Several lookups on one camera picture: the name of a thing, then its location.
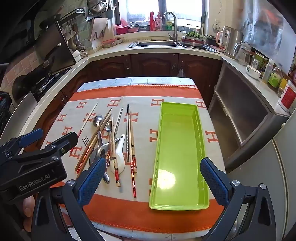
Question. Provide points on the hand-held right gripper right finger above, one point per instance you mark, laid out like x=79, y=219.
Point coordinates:
x=215, y=183

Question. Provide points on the brown chopstick red gold end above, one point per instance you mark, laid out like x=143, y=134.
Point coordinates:
x=83, y=160

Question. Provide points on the large metal spoon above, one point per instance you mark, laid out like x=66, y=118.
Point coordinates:
x=99, y=151

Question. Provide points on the black wok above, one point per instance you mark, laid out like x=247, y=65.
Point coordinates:
x=18, y=87

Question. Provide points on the steel kitchen faucet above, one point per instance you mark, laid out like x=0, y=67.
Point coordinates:
x=175, y=27

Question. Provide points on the grey utensil holder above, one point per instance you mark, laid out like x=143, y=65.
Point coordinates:
x=110, y=14

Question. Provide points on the white plastic bottle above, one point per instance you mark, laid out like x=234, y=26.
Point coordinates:
x=267, y=73

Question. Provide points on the wall socket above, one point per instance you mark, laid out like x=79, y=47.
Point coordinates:
x=216, y=26

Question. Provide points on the hanging white ladle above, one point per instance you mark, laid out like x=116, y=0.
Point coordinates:
x=71, y=32

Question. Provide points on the white plastic bag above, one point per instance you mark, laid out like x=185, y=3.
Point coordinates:
x=181, y=73

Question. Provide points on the metal fork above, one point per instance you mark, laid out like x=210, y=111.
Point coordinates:
x=86, y=141

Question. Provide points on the glass pitcher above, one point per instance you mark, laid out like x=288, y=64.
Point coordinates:
x=242, y=54

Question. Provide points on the pink bowl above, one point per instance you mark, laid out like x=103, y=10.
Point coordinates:
x=133, y=29
x=109, y=43

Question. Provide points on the metal basin with greens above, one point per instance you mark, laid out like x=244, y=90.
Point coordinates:
x=193, y=40

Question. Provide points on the pale blue table cover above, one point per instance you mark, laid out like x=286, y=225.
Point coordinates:
x=138, y=81

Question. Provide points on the person's left hand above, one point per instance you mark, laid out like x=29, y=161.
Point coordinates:
x=29, y=207

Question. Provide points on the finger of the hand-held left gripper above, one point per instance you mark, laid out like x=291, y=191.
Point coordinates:
x=62, y=144
x=30, y=137

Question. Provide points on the clear plastic bag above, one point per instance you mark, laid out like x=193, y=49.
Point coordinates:
x=266, y=27

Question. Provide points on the pale kitchen countertop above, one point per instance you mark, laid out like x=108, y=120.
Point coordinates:
x=111, y=49

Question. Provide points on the steel kitchen sink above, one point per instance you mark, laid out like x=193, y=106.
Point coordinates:
x=152, y=44

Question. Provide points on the orange white printed blanket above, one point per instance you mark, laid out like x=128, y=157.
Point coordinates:
x=143, y=109

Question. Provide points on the wooden chopstick red patterned end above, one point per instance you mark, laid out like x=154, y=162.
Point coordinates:
x=117, y=176
x=134, y=162
x=133, y=185

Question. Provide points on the white jar red label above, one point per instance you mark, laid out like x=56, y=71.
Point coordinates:
x=288, y=97

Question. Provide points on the hanging metal colander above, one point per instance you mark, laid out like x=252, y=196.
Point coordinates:
x=97, y=8

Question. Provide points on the red spray bottle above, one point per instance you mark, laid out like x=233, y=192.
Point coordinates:
x=152, y=23

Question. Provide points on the green label bottle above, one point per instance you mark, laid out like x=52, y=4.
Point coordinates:
x=275, y=78

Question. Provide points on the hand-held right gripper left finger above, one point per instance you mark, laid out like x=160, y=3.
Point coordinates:
x=90, y=183

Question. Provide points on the small white bowl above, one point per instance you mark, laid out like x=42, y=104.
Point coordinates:
x=76, y=56

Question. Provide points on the white cutting board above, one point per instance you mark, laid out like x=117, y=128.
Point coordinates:
x=101, y=29

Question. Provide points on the black gas stove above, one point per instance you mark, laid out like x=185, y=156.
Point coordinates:
x=48, y=80

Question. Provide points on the red patterned bottle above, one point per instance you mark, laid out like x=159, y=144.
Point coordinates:
x=158, y=23

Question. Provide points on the dark wooden kitchen cabinet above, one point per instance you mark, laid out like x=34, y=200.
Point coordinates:
x=152, y=66

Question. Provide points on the green plastic tray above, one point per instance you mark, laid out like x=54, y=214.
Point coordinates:
x=180, y=150

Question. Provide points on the pale grey appliance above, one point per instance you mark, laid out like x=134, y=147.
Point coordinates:
x=272, y=185

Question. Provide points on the brown wooden chopstick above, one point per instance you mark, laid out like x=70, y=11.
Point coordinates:
x=103, y=124

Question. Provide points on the green yellow bottle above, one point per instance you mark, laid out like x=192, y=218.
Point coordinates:
x=169, y=25

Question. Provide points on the red basin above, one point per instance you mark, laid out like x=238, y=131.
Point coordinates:
x=120, y=29

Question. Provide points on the steel stove guard panel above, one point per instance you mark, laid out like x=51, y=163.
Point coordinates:
x=54, y=46

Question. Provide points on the kitchen window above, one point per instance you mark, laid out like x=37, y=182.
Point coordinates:
x=182, y=11

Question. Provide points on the white ceramic spoon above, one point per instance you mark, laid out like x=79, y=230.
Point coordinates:
x=118, y=160

